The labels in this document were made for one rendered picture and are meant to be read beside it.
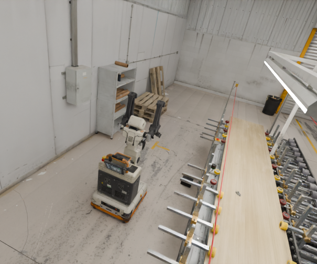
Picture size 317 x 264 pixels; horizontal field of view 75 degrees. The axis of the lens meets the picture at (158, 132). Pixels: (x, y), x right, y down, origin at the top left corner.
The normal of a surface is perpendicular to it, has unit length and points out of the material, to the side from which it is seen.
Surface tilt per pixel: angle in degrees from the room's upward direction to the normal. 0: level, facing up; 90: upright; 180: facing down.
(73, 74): 90
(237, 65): 90
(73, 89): 90
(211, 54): 90
